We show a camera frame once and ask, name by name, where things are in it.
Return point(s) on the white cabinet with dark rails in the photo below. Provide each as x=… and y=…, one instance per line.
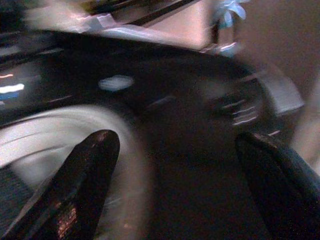
x=155, y=22

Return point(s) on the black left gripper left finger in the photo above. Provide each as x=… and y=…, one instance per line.
x=82, y=180

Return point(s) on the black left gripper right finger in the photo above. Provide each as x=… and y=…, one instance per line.
x=280, y=185

